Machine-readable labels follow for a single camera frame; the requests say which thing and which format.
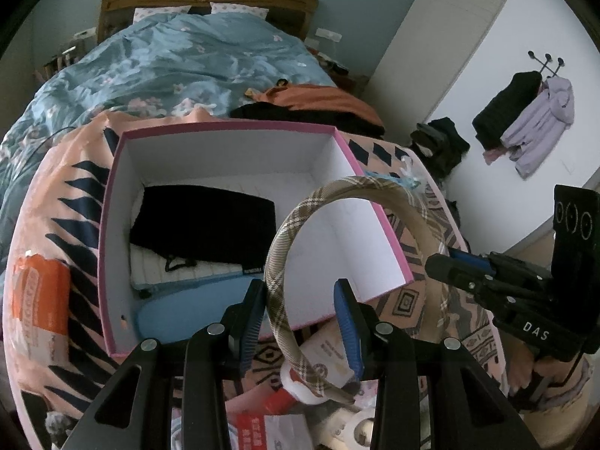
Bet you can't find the black garment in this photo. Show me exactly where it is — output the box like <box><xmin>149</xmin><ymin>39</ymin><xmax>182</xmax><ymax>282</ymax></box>
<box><xmin>129</xmin><ymin>185</ymin><xmax>277</xmax><ymax>275</ymax></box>

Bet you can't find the red and white packet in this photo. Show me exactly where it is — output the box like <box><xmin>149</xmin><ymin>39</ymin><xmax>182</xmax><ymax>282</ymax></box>
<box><xmin>232</xmin><ymin>384</ymin><xmax>312</xmax><ymax>450</ymax></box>

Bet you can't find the beige plaid headband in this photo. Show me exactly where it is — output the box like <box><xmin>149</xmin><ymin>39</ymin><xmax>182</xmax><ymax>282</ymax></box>
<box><xmin>264</xmin><ymin>175</ymin><xmax>458</xmax><ymax>406</ymax></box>

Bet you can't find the person's right forearm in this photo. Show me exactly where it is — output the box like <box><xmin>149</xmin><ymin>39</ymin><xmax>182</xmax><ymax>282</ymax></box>
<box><xmin>520</xmin><ymin>361</ymin><xmax>598</xmax><ymax>450</ymax></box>

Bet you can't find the white floral pillow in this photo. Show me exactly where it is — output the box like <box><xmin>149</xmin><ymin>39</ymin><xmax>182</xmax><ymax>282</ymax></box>
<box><xmin>209</xmin><ymin>2</ymin><xmax>270</xmax><ymax>22</ymax></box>
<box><xmin>133</xmin><ymin>6</ymin><xmax>193</xmax><ymax>24</ymax></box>

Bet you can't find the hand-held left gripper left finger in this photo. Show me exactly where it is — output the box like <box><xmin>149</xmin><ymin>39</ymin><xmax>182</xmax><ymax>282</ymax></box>
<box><xmin>61</xmin><ymin>279</ymin><xmax>268</xmax><ymax>450</ymax></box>

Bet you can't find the peach patterned blanket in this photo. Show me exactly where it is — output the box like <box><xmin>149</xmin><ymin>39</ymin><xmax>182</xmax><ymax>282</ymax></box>
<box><xmin>9</xmin><ymin>108</ymin><xmax>507</xmax><ymax>450</ymax></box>

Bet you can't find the pile of dark clothes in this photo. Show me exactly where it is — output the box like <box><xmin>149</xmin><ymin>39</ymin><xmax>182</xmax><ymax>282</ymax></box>
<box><xmin>410</xmin><ymin>117</ymin><xmax>471</xmax><ymax>179</ymax></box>

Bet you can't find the black coat rack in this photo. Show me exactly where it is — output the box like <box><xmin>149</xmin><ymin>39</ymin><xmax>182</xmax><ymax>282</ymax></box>
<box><xmin>527</xmin><ymin>49</ymin><xmax>568</xmax><ymax>78</ymax></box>

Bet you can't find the orange cloth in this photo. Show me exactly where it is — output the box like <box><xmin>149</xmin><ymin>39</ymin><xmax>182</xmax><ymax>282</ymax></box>
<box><xmin>246</xmin><ymin>82</ymin><xmax>380</xmax><ymax>125</ymax></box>

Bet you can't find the clear plastic wrapper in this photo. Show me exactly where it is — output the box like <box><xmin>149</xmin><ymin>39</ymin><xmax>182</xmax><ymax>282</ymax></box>
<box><xmin>396</xmin><ymin>154</ymin><xmax>429</xmax><ymax>193</ymax></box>

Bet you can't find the person's right hand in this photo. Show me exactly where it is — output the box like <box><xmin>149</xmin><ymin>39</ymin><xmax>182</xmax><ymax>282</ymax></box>
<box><xmin>504</xmin><ymin>340</ymin><xmax>536</xmax><ymax>400</ymax></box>

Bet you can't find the lilac hooded jacket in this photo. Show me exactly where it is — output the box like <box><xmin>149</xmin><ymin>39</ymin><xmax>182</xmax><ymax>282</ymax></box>
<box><xmin>499</xmin><ymin>77</ymin><xmax>576</xmax><ymax>180</ymax></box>

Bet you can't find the black cloth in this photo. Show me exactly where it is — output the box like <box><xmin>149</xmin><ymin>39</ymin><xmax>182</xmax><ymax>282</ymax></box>
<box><xmin>229</xmin><ymin>103</ymin><xmax>385</xmax><ymax>139</ymax></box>

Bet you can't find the orange and white tissue pack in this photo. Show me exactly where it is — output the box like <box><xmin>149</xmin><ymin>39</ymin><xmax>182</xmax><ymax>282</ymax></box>
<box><xmin>12</xmin><ymin>253</ymin><xmax>71</xmax><ymax>357</ymax></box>

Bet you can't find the pink cardboard box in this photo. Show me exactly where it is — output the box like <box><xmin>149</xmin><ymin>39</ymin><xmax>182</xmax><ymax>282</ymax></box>
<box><xmin>96</xmin><ymin>119</ymin><xmax>416</xmax><ymax>357</ymax></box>

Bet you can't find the black jacket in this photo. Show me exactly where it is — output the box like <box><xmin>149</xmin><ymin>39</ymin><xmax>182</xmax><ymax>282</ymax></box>
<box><xmin>471</xmin><ymin>71</ymin><xmax>545</xmax><ymax>144</ymax></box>

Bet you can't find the blue cloth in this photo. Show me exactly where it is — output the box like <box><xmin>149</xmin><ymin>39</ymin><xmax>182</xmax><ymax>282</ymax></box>
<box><xmin>133</xmin><ymin>272</ymin><xmax>256</xmax><ymax>343</ymax></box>

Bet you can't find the white tape roll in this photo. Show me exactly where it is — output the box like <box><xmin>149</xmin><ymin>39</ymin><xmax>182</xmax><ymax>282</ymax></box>
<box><xmin>337</xmin><ymin>410</ymin><xmax>380</xmax><ymax>450</ymax></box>

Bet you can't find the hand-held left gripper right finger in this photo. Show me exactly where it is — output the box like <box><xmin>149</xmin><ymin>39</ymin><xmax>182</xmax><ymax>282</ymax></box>
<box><xmin>333</xmin><ymin>279</ymin><xmax>540</xmax><ymax>450</ymax></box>

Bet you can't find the white ribbed pad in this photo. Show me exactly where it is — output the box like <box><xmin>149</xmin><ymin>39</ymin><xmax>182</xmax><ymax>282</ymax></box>
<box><xmin>129</xmin><ymin>243</ymin><xmax>247</xmax><ymax>289</ymax></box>

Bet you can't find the white lotion bottle red cap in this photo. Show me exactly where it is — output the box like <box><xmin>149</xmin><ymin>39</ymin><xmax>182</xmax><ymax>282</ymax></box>
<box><xmin>281</xmin><ymin>323</ymin><xmax>362</xmax><ymax>404</ymax></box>

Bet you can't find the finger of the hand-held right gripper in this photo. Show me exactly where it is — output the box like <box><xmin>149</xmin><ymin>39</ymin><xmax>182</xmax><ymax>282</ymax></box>
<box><xmin>450</xmin><ymin>249</ymin><xmax>555</xmax><ymax>292</ymax></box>
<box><xmin>424</xmin><ymin>253</ymin><xmax>536</xmax><ymax>313</ymax></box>

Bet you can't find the blue floral duvet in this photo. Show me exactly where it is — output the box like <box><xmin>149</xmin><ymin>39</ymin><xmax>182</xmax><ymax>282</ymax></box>
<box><xmin>0</xmin><ymin>9</ymin><xmax>338</xmax><ymax>226</ymax></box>

